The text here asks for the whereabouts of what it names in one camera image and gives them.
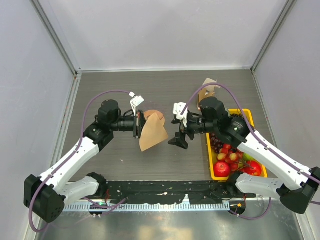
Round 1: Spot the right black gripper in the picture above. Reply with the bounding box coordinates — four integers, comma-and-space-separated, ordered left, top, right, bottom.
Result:
168, 112, 218, 149

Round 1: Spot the round wooden dripper stand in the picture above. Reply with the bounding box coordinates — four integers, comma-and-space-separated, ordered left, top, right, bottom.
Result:
143, 109, 166, 128

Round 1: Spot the brown paper coffee filter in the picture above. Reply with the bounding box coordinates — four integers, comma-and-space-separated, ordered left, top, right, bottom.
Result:
139, 110, 169, 152

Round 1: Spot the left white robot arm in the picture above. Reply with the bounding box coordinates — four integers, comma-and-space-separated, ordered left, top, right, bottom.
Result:
23, 96, 146, 223

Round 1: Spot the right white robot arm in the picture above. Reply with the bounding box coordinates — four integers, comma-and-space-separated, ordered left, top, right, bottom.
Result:
168, 97, 320, 214

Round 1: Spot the coffee filter paper pack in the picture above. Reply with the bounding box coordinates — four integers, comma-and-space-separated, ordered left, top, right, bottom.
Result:
197, 78, 220, 110

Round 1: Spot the red grape bunch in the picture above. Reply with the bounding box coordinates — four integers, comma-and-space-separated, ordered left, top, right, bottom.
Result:
209, 133, 224, 154

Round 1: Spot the yellow plastic fruit tray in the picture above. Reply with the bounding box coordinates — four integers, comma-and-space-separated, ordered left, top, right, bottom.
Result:
205, 108, 268, 183

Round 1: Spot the red apple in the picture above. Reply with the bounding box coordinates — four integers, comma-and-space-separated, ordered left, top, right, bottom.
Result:
213, 161, 231, 178
241, 160, 262, 177

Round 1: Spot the dark purple grape bunch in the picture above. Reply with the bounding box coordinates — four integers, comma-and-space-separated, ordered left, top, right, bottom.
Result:
230, 113, 244, 119

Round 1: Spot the light green apple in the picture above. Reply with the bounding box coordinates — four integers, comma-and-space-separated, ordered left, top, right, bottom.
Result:
243, 153, 255, 161

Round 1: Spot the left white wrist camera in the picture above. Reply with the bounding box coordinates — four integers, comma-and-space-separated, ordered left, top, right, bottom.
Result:
129, 91, 145, 116

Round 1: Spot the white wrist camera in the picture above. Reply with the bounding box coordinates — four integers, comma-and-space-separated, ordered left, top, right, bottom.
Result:
172, 102, 188, 127
129, 91, 145, 116

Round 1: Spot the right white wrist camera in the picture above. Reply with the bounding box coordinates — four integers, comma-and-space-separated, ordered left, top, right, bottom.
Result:
172, 102, 188, 127

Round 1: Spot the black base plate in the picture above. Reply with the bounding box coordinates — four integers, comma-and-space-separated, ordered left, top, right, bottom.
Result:
99, 180, 256, 205

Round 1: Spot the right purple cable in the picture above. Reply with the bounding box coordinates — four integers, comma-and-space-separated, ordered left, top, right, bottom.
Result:
181, 82, 320, 220

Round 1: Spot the purple cable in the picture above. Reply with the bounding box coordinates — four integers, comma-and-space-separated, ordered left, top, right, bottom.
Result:
28, 89, 136, 233
181, 82, 320, 220

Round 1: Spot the white slotted cable duct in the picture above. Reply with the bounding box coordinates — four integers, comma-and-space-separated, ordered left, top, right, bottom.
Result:
63, 201, 230, 213

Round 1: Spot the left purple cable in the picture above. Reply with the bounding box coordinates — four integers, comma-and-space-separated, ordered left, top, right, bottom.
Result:
28, 89, 136, 233

